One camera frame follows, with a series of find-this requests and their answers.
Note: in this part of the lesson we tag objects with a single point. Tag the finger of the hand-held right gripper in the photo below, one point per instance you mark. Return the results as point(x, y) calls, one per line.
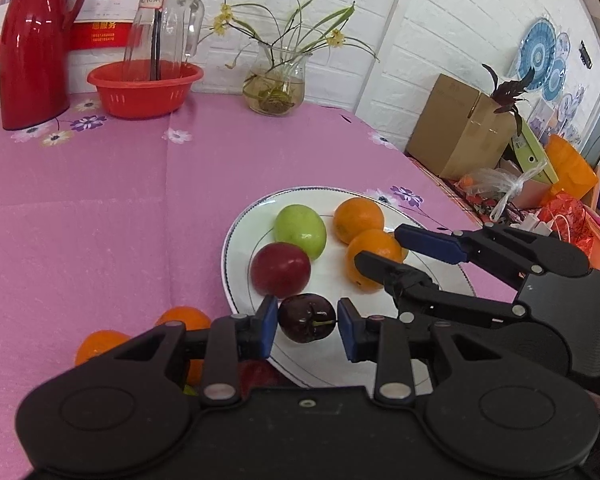
point(380, 270)
point(430, 245)

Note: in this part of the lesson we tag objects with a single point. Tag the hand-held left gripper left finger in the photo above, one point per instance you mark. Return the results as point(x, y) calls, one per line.
point(267, 330)

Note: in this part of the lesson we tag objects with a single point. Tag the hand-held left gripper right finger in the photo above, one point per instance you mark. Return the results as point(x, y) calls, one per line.
point(349, 332)

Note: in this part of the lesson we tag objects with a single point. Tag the orange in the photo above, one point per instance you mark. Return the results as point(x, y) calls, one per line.
point(358, 220)
point(182, 316)
point(375, 242)

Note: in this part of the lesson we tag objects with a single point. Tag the dark purple plum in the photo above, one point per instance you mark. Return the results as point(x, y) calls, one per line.
point(307, 320)

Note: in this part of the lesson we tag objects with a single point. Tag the white plate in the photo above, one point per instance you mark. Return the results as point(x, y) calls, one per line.
point(325, 260)

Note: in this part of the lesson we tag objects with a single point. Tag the large red plum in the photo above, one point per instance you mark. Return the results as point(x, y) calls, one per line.
point(280, 270)

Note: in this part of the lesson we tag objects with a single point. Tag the tangerine with stem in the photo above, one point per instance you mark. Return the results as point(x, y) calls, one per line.
point(97, 345)

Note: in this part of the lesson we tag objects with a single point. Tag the clear plastic bag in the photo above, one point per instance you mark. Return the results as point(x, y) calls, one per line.
point(485, 182)

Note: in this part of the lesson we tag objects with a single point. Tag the red patterned bag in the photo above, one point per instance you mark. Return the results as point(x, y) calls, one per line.
point(570, 215)

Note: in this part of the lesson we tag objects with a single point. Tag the white charger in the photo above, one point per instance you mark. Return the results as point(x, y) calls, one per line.
point(536, 224)

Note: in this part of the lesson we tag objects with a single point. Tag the pink box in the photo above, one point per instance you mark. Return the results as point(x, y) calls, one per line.
point(530, 192)

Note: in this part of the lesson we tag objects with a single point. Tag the cardboard box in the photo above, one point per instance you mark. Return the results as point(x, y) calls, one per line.
point(450, 130)

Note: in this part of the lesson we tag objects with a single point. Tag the green box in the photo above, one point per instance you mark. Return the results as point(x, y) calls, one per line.
point(535, 155)

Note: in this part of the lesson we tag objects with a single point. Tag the orange bag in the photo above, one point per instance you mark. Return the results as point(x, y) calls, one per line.
point(570, 170)

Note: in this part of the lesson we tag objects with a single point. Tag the purple leaf plant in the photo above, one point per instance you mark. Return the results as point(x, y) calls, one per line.
point(510, 92)

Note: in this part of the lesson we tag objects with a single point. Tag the pink floral tablecloth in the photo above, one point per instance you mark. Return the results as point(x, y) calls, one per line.
point(105, 210)

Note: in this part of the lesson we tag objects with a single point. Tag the glass vase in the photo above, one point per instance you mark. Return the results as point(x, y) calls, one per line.
point(275, 95)

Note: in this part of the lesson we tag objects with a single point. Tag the red plastic basin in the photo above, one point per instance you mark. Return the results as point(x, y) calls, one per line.
point(140, 97)

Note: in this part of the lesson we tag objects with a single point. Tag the yellow flowering plant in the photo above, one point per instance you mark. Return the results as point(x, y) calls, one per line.
point(223, 20)

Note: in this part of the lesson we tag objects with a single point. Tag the black stirring rod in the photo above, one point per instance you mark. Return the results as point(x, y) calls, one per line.
point(156, 50)

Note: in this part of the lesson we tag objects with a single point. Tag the glass pitcher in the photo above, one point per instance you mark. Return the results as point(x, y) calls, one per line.
point(172, 25)

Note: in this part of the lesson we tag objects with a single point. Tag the red thermos jug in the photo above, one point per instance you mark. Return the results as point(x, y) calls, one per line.
point(30, 60)

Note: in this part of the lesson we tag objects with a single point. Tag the small blue patterned wall plate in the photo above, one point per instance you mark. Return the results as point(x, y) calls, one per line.
point(555, 79)
point(562, 46)

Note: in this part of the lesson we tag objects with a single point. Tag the large blue patterned wall plate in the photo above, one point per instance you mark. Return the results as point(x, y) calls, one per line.
point(535, 52)

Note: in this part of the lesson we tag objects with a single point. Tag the black wall fixture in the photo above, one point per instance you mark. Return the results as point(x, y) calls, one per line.
point(585, 54)

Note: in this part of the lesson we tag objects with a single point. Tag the teal bedding wall poster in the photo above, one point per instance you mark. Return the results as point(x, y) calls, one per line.
point(110, 10)

